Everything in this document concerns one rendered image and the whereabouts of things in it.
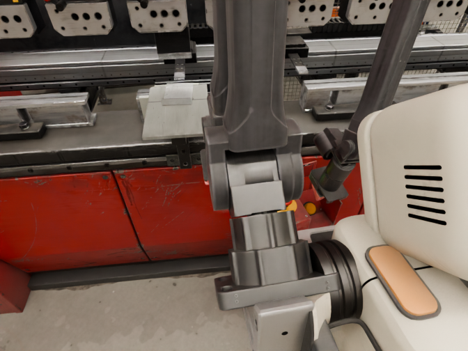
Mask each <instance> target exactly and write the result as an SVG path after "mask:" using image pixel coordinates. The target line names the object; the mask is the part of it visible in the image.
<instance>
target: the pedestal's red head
mask: <svg viewBox="0 0 468 351"><path fill-rule="evenodd" d="M306 164H310V165H311V164H313V169H312V170H314V169H315V167H316V164H317V161H314V162H309V163H305V164H303V165H306ZM308 201H310V202H312V203H314V204H315V206H316V213H315V214H314V215H311V216H310V215H309V214H308V212H307V211H306V209H305V208H304V206H303V204H304V203H305V202H308ZM295 202H296V204H297V209H296V211H294V213H295V221H296V226H297V230H298V231H302V230H306V229H312V228H320V227H325V226H333V225H334V223H335V221H336V218H337V216H338V212H339V210H340V208H341V205H342V204H343V203H342V202H341V201H340V200H335V201H333V202H332V203H326V202H327V201H326V199H325V198H323V199H321V200H319V201H316V199H315V194H314V191H313V188H312V182H310V185H309V190H306V191H303V192H302V195H301V197H300V198H299V199H297V200H295Z"/></svg>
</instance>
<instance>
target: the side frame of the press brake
mask: <svg viewBox="0 0 468 351"><path fill-rule="evenodd" d="M18 95H22V93H21V91H4V92H0V97H5V96H18ZM30 278H31V273H30V272H25V271H23V270H21V269H19V268H17V267H15V266H13V265H11V264H9V263H7V262H5V261H3V260H1V259H0V314H5V313H22V312H23V310H24V307H25V305H26V301H27V299H28V297H29V294H30V292H31V289H30V288H29V287H28V284H29V280H30Z"/></svg>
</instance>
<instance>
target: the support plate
mask: <svg viewBox="0 0 468 351"><path fill-rule="evenodd" d="M165 90H166V86H158V87H150V92H149V96H148V104H147V109H146V117H145V121H144V126H143V134H142V140H153V139H174V138H185V137H203V129H202V120H201V118H202V117H205V116H208V115H209V109H208V101H207V100H192V105H168V106H162V102H157V101H162V99H164V94H165ZM207 96H208V90H207V84H198V85H193V93H192V98H193V99H207Z"/></svg>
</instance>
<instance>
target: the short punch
mask: <svg viewBox="0 0 468 351"><path fill-rule="evenodd" d="M154 36H155V44H156V48H157V54H158V57H159V60H162V59H191V58H192V51H191V43H190V36H189V25H187V29H184V30H183V31H179V32H161V33H154Z"/></svg>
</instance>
